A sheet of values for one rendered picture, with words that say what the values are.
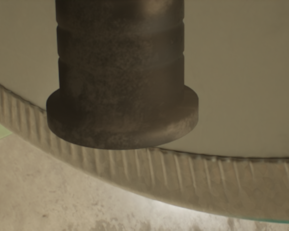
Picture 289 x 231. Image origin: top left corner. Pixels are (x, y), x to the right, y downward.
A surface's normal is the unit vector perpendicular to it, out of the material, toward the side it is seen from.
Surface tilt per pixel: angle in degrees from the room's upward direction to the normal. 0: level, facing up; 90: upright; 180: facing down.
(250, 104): 90
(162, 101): 25
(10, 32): 90
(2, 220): 0
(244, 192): 90
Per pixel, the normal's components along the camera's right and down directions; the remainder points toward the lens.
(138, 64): 0.24, 0.37
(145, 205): 0.64, -0.16
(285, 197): -0.66, 0.36
